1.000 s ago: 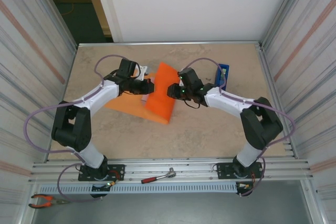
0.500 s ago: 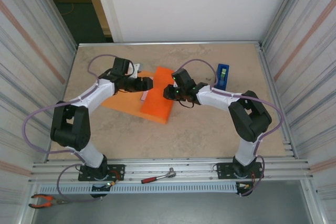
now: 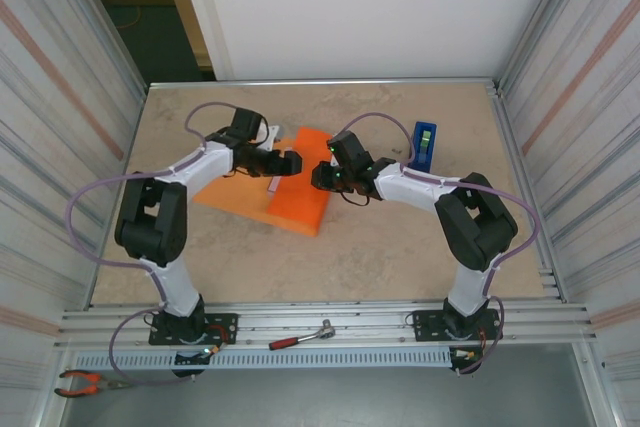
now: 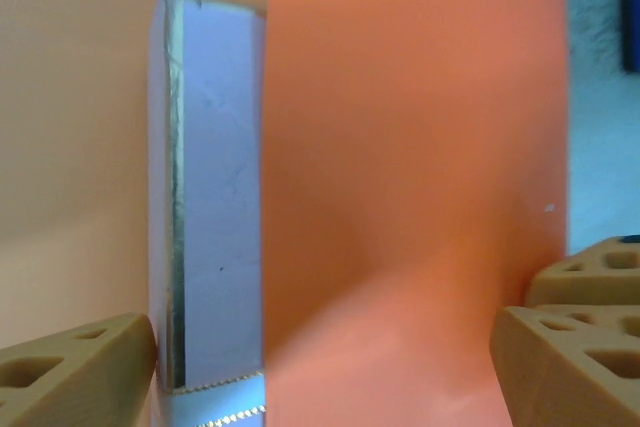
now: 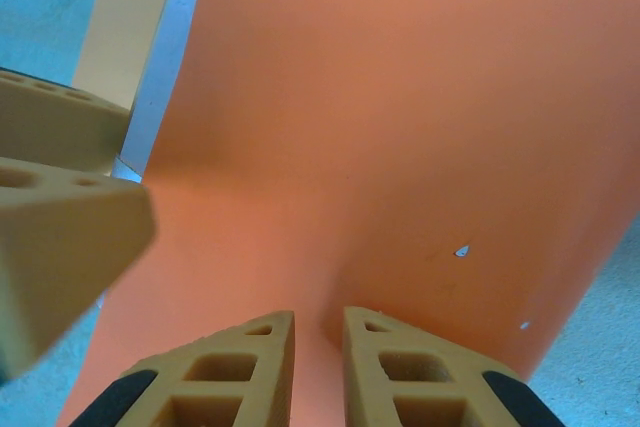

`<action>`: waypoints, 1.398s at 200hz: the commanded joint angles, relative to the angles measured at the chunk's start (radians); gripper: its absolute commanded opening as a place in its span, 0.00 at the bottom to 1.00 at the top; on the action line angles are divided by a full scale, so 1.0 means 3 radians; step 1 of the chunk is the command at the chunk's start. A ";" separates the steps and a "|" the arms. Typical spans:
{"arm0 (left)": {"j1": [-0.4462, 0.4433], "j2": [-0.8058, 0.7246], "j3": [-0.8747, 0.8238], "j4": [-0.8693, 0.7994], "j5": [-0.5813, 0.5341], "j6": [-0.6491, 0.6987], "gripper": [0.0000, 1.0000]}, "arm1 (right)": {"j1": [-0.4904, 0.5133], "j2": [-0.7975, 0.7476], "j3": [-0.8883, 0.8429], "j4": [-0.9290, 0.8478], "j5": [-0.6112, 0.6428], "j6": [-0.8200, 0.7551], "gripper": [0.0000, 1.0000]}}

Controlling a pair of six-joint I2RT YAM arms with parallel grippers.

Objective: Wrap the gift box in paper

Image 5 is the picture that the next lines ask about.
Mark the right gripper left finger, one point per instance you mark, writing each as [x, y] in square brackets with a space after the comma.
[272, 372]

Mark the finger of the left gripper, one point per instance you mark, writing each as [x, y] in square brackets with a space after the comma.
[50, 122]
[60, 247]

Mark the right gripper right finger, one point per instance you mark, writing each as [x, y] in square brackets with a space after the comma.
[362, 377]

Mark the orange wrapping paper sheet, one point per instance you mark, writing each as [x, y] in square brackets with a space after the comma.
[375, 122]

